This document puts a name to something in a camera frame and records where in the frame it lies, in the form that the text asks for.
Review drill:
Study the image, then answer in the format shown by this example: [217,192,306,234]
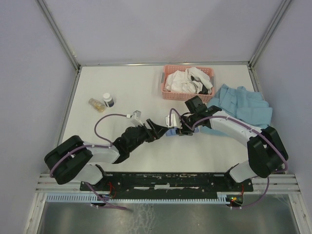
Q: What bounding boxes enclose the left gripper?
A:
[128,118,168,153]

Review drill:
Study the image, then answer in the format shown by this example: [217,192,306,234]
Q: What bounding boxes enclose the blue weekly pill organizer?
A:
[165,128,177,137]

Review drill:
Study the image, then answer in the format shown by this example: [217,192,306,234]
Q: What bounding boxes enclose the white capped pill bottle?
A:
[102,93,114,107]

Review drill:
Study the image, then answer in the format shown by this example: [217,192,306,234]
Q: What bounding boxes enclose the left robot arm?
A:
[44,119,169,190]

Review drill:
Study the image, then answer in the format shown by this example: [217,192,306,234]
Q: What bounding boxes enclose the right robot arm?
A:
[167,96,289,191]

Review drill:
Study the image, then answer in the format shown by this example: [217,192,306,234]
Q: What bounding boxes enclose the clear pill bottle yellow pills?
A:
[88,98,106,113]

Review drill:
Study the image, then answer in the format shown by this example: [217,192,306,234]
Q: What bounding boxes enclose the pink plastic basket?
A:
[161,65,215,103]

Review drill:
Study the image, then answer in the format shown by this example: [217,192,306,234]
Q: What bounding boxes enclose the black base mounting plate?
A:
[92,172,254,200]

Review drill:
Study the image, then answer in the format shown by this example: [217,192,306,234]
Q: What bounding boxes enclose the white cloth in basket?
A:
[164,67,213,95]

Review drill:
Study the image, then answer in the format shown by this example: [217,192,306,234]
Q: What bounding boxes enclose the light blue cloth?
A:
[207,84,273,129]

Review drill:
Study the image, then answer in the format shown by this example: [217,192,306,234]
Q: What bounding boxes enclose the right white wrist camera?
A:
[165,114,180,128]

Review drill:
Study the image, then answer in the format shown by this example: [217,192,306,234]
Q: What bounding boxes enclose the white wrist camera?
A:
[126,110,144,127]
[165,114,180,128]

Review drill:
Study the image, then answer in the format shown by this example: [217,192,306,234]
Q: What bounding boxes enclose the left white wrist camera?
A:
[126,110,144,127]

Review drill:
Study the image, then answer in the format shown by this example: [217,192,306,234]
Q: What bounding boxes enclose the right aluminium frame post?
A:
[249,0,293,69]

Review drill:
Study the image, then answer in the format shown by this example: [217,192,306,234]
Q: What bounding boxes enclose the aluminium frame post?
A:
[35,0,80,71]
[249,0,293,69]

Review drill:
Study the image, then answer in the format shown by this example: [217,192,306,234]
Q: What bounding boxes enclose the aluminium front rail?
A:
[35,173,300,195]

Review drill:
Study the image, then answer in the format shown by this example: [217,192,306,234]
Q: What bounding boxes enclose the white slotted cable duct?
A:
[45,192,233,204]

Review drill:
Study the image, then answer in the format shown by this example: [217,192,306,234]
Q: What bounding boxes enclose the left aluminium frame post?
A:
[35,0,80,71]

